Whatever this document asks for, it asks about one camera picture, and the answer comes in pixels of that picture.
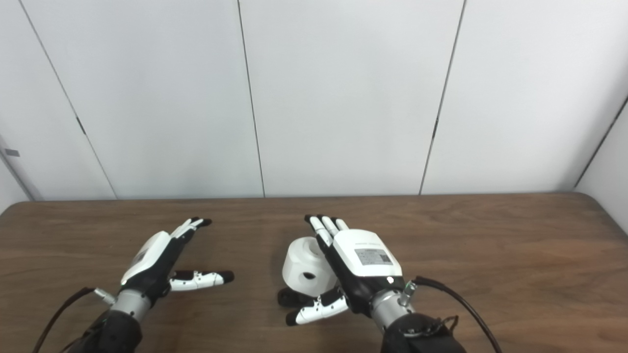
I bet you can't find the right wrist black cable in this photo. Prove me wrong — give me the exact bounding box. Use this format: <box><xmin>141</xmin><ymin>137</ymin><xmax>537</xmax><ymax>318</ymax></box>
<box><xmin>402</xmin><ymin>276</ymin><xmax>503</xmax><ymax>353</ymax></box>

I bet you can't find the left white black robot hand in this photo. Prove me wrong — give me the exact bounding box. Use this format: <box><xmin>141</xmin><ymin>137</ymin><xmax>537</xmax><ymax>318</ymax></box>
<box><xmin>120</xmin><ymin>217</ymin><xmax>235</xmax><ymax>301</ymax></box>

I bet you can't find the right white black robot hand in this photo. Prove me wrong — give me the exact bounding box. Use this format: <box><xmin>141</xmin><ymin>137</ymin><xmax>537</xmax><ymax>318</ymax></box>
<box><xmin>286</xmin><ymin>214</ymin><xmax>407</xmax><ymax>327</ymax></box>

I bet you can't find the round white piece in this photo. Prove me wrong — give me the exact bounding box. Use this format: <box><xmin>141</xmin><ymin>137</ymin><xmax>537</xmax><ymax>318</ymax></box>
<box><xmin>282</xmin><ymin>237</ymin><xmax>339</xmax><ymax>297</ymax></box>

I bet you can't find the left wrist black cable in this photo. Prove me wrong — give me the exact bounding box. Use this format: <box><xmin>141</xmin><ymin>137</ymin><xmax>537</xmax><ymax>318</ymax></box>
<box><xmin>32</xmin><ymin>287</ymin><xmax>118</xmax><ymax>353</ymax></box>

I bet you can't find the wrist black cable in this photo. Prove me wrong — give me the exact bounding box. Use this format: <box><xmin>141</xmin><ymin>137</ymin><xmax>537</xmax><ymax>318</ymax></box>
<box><xmin>32</xmin><ymin>287</ymin><xmax>118</xmax><ymax>353</ymax></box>
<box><xmin>402</xmin><ymin>276</ymin><xmax>503</xmax><ymax>353</ymax></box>

